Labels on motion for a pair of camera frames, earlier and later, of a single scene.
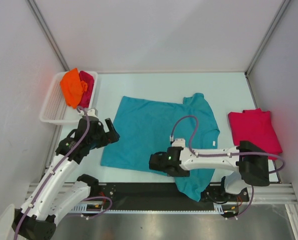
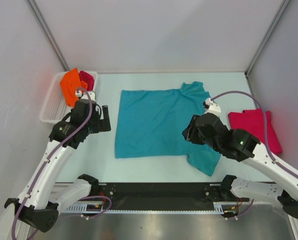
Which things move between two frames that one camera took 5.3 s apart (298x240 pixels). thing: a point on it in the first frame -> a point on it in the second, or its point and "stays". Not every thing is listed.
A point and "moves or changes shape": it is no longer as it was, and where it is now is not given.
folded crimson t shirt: x=255 y=126 stays
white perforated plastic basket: x=56 y=109 stays
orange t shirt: x=73 y=87 stays
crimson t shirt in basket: x=86 y=77 stays
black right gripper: x=182 y=173 -> x=189 y=133
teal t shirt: x=132 y=128 moves or changes shape
